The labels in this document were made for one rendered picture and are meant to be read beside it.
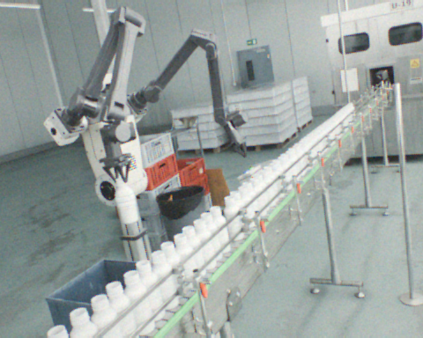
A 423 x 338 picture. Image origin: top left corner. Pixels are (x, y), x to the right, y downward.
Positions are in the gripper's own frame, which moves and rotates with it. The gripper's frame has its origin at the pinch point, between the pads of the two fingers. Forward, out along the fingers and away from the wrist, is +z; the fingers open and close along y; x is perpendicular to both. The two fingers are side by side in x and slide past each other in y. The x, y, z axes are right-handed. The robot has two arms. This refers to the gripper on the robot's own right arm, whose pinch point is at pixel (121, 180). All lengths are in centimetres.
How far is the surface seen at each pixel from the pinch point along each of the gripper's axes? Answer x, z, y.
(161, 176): 216, 57, -143
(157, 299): -33, 25, 31
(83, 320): -56, 16, 30
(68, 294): -14.3, 39.2, -27.4
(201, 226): -3.6, 16.4, 31.1
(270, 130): 647, 98, -186
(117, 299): -45, 18, 30
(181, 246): -15.7, 17.7, 30.6
